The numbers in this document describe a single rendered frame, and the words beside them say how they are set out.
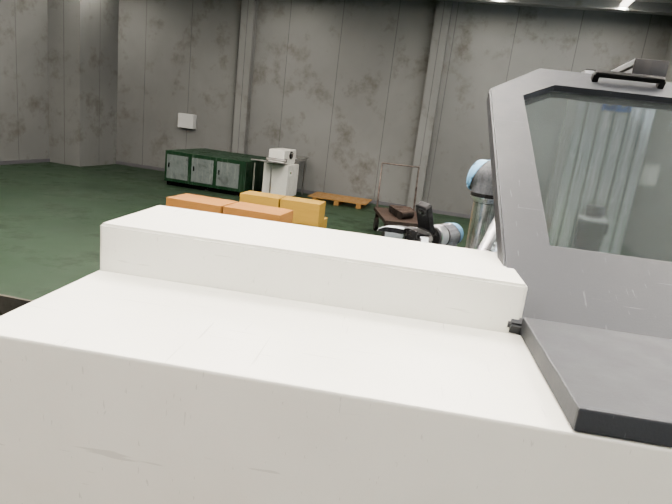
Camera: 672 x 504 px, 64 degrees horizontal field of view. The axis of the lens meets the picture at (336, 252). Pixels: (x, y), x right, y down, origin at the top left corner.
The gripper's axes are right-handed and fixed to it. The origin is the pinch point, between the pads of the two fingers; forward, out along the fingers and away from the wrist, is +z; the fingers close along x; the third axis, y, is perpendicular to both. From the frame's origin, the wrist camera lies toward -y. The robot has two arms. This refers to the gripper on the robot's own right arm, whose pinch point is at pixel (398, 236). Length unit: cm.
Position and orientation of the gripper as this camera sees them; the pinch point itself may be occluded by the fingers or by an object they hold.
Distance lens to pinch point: 154.9
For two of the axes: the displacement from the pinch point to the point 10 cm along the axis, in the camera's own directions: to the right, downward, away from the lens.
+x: -7.3, -3.7, 5.7
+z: -6.5, 1.1, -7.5
